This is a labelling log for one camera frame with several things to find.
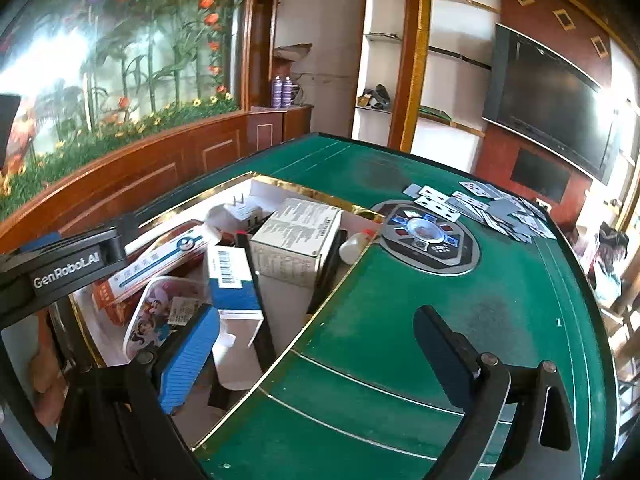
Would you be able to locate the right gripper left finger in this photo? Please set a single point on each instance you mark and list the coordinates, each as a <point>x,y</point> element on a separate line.
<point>159,380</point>

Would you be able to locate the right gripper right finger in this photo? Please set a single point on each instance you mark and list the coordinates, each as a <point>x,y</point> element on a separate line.
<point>542,440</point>

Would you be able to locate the clear cartoon plastic case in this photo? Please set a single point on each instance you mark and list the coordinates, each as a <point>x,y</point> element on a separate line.
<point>167,303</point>

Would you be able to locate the blue white barcode medicine box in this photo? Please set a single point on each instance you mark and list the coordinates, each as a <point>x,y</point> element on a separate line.
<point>232,292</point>

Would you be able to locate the long white blue medicine box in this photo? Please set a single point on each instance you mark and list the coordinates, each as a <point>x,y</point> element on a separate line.
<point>161,260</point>

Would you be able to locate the white printed medicine box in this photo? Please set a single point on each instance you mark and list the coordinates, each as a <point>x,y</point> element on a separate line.
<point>293,243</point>

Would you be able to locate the black stick with red tip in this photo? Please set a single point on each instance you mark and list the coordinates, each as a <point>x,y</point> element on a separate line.
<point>263,343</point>

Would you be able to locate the small white dropper bottle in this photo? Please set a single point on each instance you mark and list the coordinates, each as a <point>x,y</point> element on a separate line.
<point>355,244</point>

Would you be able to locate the white gold-rimmed storage box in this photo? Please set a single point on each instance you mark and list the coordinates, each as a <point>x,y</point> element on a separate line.
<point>231,369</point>

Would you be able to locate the pile of clothes on cabinet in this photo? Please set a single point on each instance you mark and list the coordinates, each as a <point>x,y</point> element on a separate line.
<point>604,270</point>

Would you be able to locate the white power adapter plug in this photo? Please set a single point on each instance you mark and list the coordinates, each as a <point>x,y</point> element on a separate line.
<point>245,213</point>

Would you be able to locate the round mahjong table control panel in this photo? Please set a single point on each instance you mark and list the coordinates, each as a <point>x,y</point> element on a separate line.
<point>426,241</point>

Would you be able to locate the scattered playing cards pile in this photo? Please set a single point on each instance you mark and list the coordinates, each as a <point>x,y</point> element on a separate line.
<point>486,205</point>

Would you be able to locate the left purple spray bottle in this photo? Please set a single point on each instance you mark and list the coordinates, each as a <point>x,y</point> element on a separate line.
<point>276,92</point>

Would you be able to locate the purple spray bottle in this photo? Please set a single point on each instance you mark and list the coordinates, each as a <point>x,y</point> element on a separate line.
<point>287,92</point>
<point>276,92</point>

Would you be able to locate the right purple spray bottle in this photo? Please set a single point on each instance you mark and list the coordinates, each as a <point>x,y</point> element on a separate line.
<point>287,92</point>

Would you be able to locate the dark items on shelf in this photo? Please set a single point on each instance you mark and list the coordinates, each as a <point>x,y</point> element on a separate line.
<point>376,98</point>

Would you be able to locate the black wall panel under television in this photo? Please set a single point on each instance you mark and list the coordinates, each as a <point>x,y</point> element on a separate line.
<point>540,175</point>

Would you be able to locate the wall-mounted black television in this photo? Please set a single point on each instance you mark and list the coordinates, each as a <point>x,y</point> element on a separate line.
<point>537,93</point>

